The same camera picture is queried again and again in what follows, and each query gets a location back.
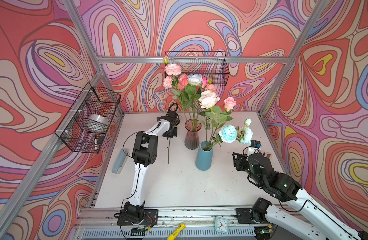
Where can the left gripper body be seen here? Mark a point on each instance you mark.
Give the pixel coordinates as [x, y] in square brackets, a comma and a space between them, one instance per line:
[171, 133]

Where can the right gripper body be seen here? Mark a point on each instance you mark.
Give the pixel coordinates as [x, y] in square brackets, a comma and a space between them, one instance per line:
[244, 165]

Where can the pink glass vase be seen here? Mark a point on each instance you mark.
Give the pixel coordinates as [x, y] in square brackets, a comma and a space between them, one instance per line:
[191, 141]

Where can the cream white rose stem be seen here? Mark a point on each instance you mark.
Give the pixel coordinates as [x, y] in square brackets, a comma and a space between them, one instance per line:
[207, 100]

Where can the dark pink rose stem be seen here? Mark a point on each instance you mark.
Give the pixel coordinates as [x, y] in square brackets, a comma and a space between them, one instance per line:
[204, 82]

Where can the light pink carnation stem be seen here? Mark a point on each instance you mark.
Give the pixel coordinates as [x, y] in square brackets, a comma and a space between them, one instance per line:
[210, 86]

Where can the teal ceramic vase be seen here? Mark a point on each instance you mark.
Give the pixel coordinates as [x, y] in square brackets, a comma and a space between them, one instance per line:
[204, 157]

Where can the pale pink rose stem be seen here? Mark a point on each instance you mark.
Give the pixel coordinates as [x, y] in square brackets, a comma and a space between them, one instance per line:
[215, 119]
[229, 103]

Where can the salmon pink rose stem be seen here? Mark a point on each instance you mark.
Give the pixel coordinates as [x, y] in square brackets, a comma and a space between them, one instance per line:
[183, 82]

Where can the large pink carnation stem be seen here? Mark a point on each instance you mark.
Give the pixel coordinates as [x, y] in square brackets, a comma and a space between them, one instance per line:
[172, 80]

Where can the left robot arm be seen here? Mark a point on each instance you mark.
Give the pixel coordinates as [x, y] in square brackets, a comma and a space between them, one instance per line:
[144, 154]

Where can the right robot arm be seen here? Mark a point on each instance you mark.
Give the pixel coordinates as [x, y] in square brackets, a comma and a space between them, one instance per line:
[298, 213]

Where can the blue stapler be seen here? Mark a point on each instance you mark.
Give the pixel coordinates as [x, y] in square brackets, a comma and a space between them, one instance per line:
[119, 162]

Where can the teal alarm clock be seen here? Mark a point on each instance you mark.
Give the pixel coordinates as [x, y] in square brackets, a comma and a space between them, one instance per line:
[221, 225]

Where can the grey tape roll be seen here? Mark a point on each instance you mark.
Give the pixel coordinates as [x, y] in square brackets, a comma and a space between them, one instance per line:
[99, 119]

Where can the yellow marker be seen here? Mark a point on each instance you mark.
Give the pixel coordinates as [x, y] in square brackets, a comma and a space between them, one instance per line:
[176, 232]

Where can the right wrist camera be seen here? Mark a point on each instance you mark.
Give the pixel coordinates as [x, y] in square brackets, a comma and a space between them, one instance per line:
[254, 147]

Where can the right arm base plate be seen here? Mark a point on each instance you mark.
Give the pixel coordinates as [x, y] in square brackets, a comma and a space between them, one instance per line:
[251, 216]

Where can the back wire basket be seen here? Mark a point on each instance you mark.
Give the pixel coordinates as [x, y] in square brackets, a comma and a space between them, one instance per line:
[210, 64]

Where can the wire basket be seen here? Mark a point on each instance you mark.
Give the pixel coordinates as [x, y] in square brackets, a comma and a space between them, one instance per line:
[210, 64]
[78, 134]

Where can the left wire basket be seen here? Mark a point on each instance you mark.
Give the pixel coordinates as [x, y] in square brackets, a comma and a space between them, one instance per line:
[78, 134]

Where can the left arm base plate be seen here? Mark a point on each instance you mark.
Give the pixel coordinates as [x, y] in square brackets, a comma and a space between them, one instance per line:
[148, 218]

